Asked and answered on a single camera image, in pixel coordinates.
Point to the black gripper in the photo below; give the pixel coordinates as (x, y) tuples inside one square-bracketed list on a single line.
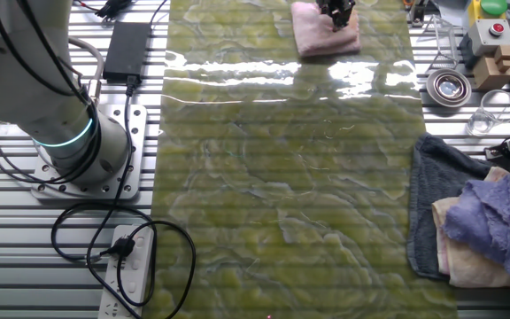
[(335, 5)]

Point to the pink fluffy cloth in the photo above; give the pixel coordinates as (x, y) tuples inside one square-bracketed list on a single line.
[(312, 35)]

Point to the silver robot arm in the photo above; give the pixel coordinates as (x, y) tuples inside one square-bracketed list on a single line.
[(16, 66)]

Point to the purple fluffy cloth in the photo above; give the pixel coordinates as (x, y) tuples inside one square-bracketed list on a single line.
[(498, 221)]

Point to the beige cloth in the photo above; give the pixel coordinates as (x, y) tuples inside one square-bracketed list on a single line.
[(463, 266)]

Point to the clear acrylic stand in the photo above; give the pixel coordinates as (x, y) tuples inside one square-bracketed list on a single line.
[(445, 44)]

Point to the small steel bowl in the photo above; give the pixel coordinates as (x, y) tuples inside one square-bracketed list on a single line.
[(449, 87)]

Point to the grey box red button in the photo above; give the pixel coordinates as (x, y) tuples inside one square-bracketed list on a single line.
[(487, 37)]

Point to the yellow box green button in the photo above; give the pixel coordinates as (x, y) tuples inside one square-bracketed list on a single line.
[(494, 6)]

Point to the wooden blocks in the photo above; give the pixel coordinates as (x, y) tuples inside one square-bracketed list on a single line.
[(494, 73)]

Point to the green marble pattern mat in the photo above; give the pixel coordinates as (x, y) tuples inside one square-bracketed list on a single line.
[(281, 177)]

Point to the clear glass beaker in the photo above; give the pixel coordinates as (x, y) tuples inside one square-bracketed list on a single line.
[(487, 122)]

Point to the dark grey towel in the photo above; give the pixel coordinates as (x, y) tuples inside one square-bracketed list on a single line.
[(432, 199)]

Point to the black power adapter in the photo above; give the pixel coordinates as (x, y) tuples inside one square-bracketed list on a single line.
[(126, 51)]

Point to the white power strip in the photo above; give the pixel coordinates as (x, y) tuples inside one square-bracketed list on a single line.
[(133, 266)]

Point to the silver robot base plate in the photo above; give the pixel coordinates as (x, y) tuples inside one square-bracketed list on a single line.
[(133, 133)]

